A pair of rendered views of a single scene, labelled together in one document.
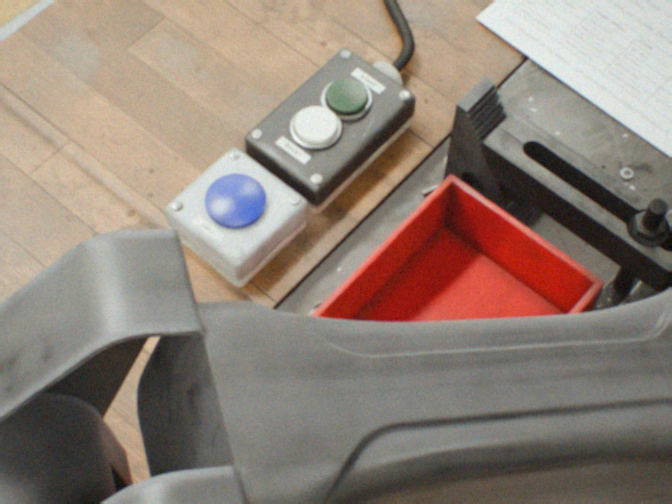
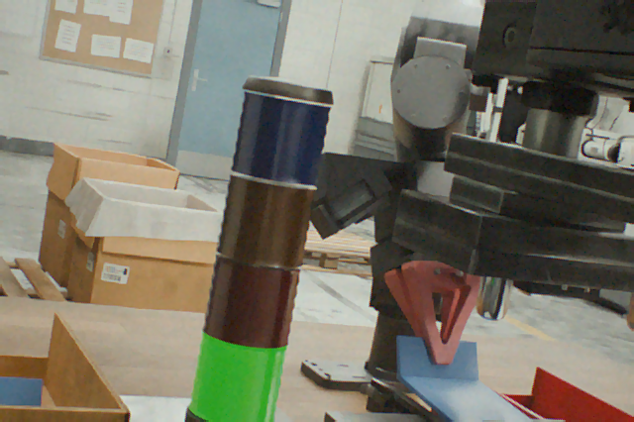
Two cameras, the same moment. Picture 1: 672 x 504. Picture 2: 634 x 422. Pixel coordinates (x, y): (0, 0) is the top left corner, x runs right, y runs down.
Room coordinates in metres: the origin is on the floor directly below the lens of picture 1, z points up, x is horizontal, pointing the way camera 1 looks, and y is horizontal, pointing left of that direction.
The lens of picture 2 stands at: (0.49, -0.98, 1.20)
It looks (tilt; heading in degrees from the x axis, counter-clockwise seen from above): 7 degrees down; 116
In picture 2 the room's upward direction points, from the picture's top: 10 degrees clockwise
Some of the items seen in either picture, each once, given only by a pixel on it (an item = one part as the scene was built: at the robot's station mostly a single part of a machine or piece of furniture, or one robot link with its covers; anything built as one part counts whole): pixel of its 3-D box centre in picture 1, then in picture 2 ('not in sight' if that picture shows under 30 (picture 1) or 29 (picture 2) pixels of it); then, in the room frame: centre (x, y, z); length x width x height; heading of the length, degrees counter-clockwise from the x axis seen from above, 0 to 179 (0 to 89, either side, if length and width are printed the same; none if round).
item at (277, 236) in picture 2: not in sight; (265, 218); (0.27, -0.59, 1.14); 0.04 x 0.04 x 0.03
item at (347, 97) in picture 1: (346, 102); not in sight; (0.52, 0.00, 0.93); 0.03 x 0.03 x 0.02
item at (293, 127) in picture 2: not in sight; (280, 138); (0.27, -0.59, 1.17); 0.04 x 0.04 x 0.03
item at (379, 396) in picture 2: not in sight; (396, 403); (0.23, -0.26, 0.98); 0.07 x 0.02 x 0.01; 141
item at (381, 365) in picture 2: not in sight; (400, 347); (0.10, 0.08, 0.94); 0.20 x 0.07 x 0.08; 51
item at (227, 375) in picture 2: not in sight; (238, 375); (0.27, -0.59, 1.07); 0.04 x 0.04 x 0.03
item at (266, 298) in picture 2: not in sight; (252, 297); (0.27, -0.59, 1.10); 0.04 x 0.04 x 0.03
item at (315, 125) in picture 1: (315, 131); not in sight; (0.49, 0.02, 0.93); 0.03 x 0.03 x 0.02
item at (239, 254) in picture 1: (238, 225); not in sight; (0.43, 0.07, 0.90); 0.07 x 0.07 x 0.06; 51
